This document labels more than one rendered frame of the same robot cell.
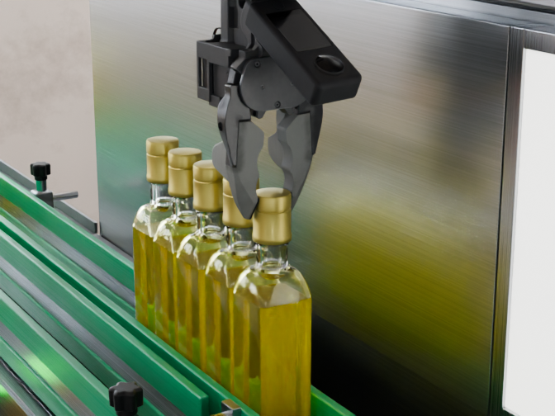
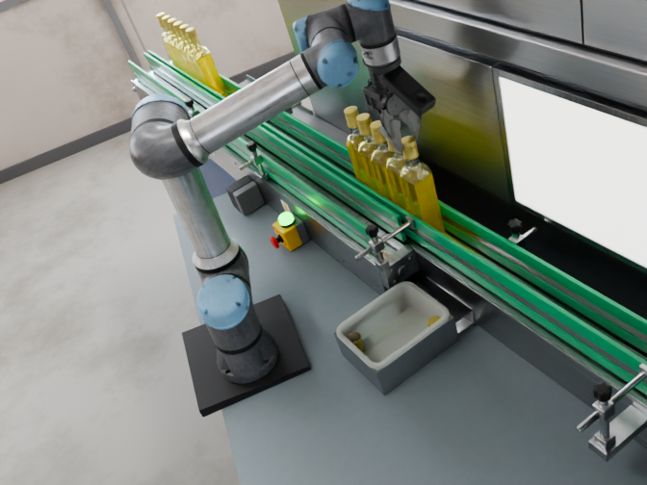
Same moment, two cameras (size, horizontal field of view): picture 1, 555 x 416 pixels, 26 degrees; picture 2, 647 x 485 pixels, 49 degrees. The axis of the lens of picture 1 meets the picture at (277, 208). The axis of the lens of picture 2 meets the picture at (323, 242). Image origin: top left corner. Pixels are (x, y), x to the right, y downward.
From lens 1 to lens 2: 0.64 m
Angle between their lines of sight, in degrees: 23
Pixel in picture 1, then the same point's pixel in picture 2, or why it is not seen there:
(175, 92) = not seen: hidden behind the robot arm
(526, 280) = (516, 157)
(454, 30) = (468, 64)
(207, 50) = (369, 92)
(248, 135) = (394, 124)
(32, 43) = not seen: outside the picture
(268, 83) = (398, 103)
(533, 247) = (516, 146)
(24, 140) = (229, 14)
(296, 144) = (412, 119)
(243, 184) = (396, 142)
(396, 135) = (452, 99)
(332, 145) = not seen: hidden behind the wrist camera
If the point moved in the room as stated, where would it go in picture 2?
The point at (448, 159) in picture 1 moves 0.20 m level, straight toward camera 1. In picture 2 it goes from (476, 112) to (482, 166)
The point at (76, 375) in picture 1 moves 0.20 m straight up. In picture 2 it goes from (344, 216) to (323, 149)
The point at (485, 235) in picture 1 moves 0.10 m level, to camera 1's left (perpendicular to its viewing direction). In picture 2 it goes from (496, 140) to (450, 153)
